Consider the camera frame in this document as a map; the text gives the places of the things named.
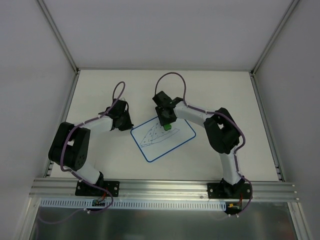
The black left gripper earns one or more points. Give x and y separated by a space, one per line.
124 124

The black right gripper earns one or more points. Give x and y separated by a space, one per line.
165 119

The green whiteboard eraser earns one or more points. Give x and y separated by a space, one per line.
167 127

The blue framed whiteboard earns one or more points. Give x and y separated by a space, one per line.
154 141

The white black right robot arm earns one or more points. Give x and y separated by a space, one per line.
222 132

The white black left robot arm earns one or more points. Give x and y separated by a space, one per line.
70 145

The left green circuit board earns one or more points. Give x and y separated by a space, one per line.
99 203

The right circuit board connector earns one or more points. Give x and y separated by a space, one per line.
236 206

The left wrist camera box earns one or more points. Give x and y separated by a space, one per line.
121 106

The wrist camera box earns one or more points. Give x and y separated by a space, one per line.
161 99
121 106

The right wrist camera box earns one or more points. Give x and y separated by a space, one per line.
161 99

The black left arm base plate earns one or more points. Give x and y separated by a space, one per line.
84 190

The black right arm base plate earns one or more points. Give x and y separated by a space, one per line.
219 191

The white slotted cable duct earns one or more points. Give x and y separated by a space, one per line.
74 203

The aluminium frame left rail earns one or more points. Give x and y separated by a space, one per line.
57 72

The aluminium frame rail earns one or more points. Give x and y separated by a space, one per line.
57 72
263 106

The aluminium front mounting rail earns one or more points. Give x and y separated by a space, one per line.
166 190

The aluminium frame right rail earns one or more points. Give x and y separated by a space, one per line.
263 106

